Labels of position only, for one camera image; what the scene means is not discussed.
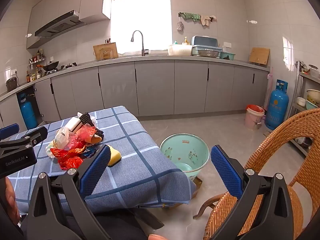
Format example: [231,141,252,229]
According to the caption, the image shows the black wok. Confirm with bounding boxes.
[37,60,60,72]

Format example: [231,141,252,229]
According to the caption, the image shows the brown paper tube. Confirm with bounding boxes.
[88,134,103,145]

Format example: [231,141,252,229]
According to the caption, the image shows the white plastic basin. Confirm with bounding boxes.
[167,44,193,56]

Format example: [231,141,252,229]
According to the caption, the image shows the steel bowl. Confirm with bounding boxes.
[198,50,220,58]

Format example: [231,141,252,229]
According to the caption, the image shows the white gloves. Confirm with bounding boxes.
[200,15,217,27]

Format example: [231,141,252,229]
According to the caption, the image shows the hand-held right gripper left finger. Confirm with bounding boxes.
[25,144,112,240]

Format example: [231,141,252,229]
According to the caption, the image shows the blue orange snack wrapper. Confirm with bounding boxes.
[81,146,98,159]

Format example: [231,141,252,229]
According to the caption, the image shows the person's left hand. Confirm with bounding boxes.
[0,177,21,228]

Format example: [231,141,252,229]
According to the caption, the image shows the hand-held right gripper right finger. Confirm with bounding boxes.
[210,144,294,240]

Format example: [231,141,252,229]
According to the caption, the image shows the range hood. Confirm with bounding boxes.
[34,10,87,38]

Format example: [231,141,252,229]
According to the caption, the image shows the blue dish rack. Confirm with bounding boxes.
[191,35,223,57]

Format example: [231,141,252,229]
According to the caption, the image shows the steel shelf rack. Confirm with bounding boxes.
[285,60,320,158]

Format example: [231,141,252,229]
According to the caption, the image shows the pink bucket with red bag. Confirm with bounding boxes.
[244,104,265,131]

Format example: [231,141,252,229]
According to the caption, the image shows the red foil wrapper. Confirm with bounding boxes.
[50,147,87,171]

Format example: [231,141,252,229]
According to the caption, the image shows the light wooden cutting board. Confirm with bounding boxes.
[249,47,270,66]

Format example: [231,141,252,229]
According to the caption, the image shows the yellow sponge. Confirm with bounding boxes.
[105,144,123,167]

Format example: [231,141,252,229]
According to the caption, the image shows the window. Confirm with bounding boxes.
[110,0,173,55]

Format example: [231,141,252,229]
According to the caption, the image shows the green striped cloth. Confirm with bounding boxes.
[179,12,202,22]

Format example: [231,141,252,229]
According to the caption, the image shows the white foam block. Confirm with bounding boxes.
[65,117,83,133]

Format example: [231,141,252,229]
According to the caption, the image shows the grey wall cabinets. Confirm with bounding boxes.
[26,0,113,49]

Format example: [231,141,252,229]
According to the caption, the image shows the grey kitchen base cabinets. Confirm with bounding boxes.
[0,60,271,130]

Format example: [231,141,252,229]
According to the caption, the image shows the cardboard piece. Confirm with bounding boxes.
[190,176,203,198]

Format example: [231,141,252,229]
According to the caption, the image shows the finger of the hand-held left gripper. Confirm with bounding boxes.
[21,126,48,147]
[0,123,20,141]

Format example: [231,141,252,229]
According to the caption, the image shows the red plastic wrapper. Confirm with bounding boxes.
[69,126,100,150]

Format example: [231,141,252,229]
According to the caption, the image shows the steel faucet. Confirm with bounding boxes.
[130,30,150,57]

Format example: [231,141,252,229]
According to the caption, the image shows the blue checked tablecloth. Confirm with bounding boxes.
[6,106,197,212]

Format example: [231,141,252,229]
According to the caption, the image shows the white plastic bag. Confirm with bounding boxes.
[45,141,59,158]

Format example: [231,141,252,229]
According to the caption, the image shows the dark rice cooker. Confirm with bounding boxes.
[5,77,18,92]

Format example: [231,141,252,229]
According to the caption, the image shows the spice rack with bottles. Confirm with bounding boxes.
[25,49,47,83]

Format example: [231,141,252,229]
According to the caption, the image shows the large blue gas cylinder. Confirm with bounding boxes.
[265,79,290,131]

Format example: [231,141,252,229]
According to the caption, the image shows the wooden cutting board with rack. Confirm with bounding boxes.
[93,42,119,61]

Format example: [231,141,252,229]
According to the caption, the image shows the clear plastic bag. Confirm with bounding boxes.
[53,126,72,150]

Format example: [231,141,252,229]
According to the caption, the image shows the wicker chair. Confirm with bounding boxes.
[193,109,320,240]

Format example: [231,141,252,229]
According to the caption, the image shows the blue gas cylinder under counter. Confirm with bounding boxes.
[19,94,38,129]

